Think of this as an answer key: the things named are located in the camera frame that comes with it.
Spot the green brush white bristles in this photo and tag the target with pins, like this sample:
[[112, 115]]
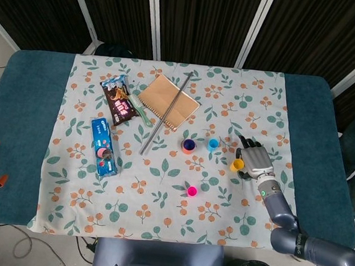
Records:
[[135, 102]]

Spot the brown chocolate snack packet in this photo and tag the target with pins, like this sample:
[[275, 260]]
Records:
[[118, 103]]

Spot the orange plastic cup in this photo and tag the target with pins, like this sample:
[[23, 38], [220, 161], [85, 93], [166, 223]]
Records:
[[186, 151]]

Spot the blue Oreo cookie box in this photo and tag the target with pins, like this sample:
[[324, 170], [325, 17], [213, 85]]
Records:
[[104, 146]]

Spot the black bag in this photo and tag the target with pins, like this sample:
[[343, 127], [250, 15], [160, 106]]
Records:
[[113, 50]]

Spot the teal table cover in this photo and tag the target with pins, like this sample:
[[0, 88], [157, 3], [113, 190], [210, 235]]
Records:
[[21, 110]]

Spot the metal drinking straw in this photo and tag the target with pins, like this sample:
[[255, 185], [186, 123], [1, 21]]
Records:
[[166, 113]]

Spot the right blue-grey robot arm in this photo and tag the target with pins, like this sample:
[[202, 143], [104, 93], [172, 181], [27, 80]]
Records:
[[278, 207]]

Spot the dark blue plastic cup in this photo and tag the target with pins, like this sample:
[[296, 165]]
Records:
[[189, 144]]

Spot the brown spiral notebook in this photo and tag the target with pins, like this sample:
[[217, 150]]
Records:
[[162, 97]]

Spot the yellow plastic cup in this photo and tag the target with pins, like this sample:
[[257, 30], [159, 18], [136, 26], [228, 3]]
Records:
[[236, 166]]

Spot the pink plastic cup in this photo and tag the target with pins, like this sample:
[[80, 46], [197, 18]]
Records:
[[192, 192]]

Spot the light blue plastic cup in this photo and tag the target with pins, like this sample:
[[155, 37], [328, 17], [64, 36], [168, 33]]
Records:
[[212, 146]]

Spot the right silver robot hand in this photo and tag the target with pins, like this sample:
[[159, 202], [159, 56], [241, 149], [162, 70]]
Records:
[[256, 160]]

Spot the white floral tablecloth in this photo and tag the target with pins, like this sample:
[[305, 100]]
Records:
[[158, 206]]

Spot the blue-grey robot torso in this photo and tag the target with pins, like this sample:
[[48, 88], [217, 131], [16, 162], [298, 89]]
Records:
[[160, 259]]

